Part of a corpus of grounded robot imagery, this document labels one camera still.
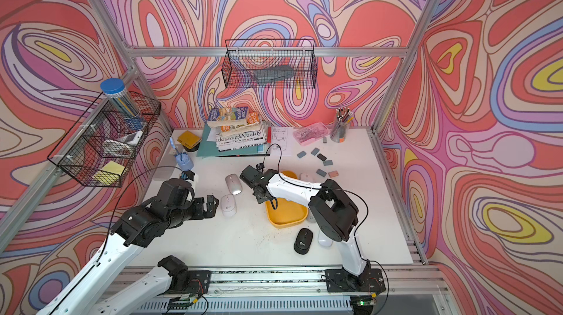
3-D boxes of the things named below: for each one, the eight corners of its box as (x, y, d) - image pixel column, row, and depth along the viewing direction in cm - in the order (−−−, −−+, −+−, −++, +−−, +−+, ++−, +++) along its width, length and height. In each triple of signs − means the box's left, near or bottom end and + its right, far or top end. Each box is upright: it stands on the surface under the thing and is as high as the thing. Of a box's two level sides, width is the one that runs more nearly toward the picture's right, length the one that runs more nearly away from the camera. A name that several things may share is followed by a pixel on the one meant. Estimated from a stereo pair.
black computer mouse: (294, 254, 81) (294, 252, 79) (293, 230, 87) (294, 228, 85) (313, 254, 81) (314, 252, 79) (311, 230, 87) (312, 228, 85)
